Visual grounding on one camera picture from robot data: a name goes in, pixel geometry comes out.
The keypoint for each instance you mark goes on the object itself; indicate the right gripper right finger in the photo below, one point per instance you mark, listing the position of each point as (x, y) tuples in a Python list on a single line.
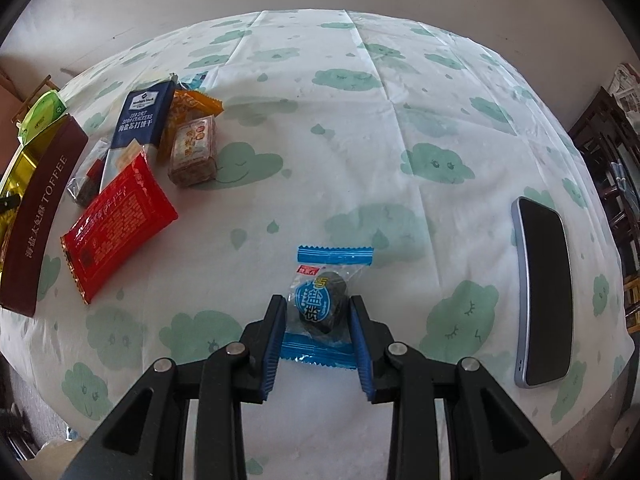
[(489, 437)]

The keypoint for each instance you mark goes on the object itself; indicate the dark wooden shelf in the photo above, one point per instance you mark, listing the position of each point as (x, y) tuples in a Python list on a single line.
[(610, 146)]

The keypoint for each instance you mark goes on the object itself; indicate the blue soda cracker pack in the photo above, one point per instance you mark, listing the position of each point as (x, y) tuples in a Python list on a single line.
[(142, 119)]

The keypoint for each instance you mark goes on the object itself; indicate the blue dark candy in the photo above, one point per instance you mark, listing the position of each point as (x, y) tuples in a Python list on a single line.
[(316, 324)]

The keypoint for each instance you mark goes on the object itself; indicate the dark seaweed snack block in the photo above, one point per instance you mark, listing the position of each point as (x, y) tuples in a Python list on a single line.
[(84, 186)]

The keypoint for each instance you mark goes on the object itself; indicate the green tissue pack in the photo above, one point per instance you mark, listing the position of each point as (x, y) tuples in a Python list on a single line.
[(46, 110)]

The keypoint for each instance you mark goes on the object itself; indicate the gold toffee tin box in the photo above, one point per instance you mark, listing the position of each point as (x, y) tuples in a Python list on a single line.
[(32, 187)]

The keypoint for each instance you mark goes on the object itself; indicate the blue smartphone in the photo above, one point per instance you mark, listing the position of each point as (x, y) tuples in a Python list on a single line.
[(546, 320)]

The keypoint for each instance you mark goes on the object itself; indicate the orange snack packet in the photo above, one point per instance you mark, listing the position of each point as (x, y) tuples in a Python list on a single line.
[(186, 105)]

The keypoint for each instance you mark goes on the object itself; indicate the cloud print tablecloth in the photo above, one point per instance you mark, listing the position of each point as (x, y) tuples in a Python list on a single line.
[(339, 129)]

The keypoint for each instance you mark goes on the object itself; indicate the red snack packet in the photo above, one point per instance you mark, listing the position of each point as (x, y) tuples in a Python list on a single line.
[(131, 210)]

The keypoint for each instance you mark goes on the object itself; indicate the wooden chair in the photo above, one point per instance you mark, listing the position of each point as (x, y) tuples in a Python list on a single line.
[(45, 85)]

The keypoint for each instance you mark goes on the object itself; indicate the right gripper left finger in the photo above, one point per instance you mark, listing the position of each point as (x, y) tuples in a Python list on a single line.
[(144, 437)]

